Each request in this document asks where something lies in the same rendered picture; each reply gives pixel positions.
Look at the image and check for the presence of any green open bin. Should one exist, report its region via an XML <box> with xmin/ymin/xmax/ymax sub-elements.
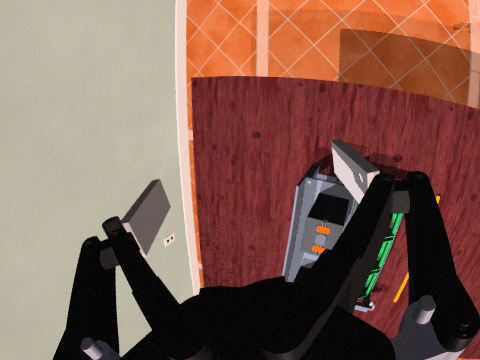
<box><xmin>371</xmin><ymin>237</ymin><xmax>393</xmax><ymax>272</ymax></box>
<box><xmin>359</xmin><ymin>270</ymin><xmax>379</xmax><ymax>298</ymax></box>
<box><xmin>385</xmin><ymin>214</ymin><xmax>402</xmax><ymax>238</ymax></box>

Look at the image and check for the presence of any olive green case with orange latches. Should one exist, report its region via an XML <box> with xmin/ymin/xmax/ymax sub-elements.
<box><xmin>293</xmin><ymin>266</ymin><xmax>310</xmax><ymax>283</ymax></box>

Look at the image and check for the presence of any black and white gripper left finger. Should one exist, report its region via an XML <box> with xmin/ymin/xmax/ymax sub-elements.
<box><xmin>53</xmin><ymin>179</ymin><xmax>213</xmax><ymax>360</ymax></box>

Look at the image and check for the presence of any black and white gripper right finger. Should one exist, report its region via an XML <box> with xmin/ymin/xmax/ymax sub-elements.
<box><xmin>257</xmin><ymin>139</ymin><xmax>480</xmax><ymax>360</ymax></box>

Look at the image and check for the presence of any grey metal rack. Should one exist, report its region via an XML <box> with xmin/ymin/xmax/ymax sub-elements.
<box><xmin>282</xmin><ymin>164</ymin><xmax>404</xmax><ymax>312</ymax></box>

